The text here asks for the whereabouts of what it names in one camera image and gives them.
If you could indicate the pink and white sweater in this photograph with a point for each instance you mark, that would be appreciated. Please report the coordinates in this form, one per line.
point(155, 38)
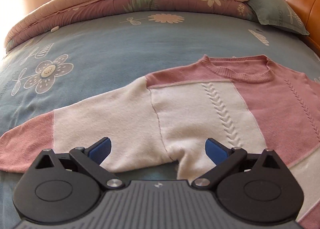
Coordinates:
point(187, 109)

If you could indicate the small white oval object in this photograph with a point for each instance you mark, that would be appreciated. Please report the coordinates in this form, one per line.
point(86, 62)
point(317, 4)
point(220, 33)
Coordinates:
point(54, 29)

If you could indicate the blue floral bed sheet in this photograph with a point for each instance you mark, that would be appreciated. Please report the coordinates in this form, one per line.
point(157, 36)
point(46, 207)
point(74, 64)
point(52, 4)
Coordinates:
point(125, 44)

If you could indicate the blue-green floral pillow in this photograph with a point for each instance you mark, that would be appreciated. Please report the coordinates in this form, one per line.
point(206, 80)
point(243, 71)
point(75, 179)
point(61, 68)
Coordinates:
point(277, 14)

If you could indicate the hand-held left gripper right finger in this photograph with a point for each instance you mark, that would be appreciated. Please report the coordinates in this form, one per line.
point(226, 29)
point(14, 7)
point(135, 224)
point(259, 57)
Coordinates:
point(216, 150)

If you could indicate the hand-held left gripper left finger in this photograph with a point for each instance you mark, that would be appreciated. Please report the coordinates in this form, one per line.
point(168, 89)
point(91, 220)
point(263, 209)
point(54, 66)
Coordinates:
point(100, 149)

